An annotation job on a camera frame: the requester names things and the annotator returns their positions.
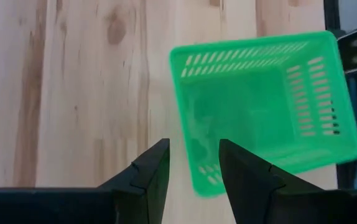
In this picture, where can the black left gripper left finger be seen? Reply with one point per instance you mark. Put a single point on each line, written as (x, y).
(147, 186)

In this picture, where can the green plastic basket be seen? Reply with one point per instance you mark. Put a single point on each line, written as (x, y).
(243, 109)

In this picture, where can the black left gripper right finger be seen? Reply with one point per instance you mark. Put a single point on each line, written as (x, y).
(247, 186)

